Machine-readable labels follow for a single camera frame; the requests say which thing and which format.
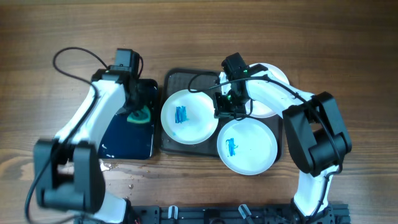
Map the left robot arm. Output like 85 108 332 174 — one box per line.
24 49 152 223

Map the black water tray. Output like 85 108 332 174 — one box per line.
98 79 159 160

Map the white plate bottom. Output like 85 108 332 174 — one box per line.
216 118 278 175

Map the left black cable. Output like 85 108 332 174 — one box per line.
24 47 109 224

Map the green yellow sponge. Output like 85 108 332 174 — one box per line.
127 106 151 124

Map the dark brown serving tray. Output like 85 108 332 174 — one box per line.
155 68 285 161

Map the black cable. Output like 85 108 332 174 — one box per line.
24 47 109 224
187 70 345 223

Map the white plate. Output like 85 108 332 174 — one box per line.
217 62 290 119
216 118 278 175
160 90 218 145

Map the right black cable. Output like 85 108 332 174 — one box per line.
187 70 345 223

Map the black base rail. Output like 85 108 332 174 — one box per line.
73 203 352 224

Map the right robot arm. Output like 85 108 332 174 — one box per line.
214 53 352 223

